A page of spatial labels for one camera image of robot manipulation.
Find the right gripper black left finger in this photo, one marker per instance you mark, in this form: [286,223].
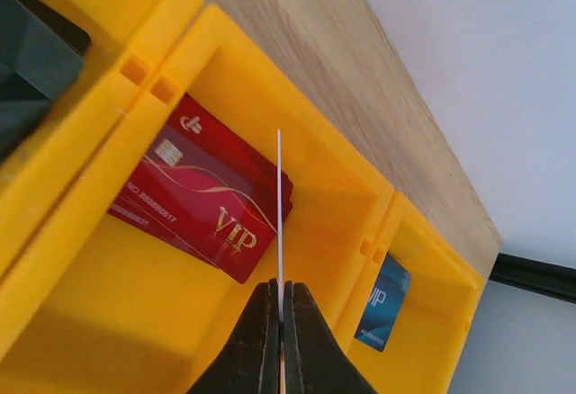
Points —
[249,362]

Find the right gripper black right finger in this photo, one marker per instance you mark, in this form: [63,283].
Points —
[313,360]

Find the red credit card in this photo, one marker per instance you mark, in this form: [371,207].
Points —
[280,223]

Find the blue card stack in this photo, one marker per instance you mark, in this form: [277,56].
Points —
[383,305]

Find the red card stack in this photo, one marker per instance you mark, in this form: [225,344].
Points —
[203,189]

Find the grey VIP card stack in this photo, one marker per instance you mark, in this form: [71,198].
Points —
[42,54]

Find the yellow bin far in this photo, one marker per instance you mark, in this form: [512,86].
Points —
[434,319]

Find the yellow bin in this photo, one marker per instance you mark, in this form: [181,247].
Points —
[95,305]
[434,319]
[130,39]

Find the yellow bin middle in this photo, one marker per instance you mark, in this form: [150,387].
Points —
[95,305]

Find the yellow bin near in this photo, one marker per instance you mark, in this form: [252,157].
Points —
[130,39]

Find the black frame post right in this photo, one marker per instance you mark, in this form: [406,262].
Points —
[550,280]

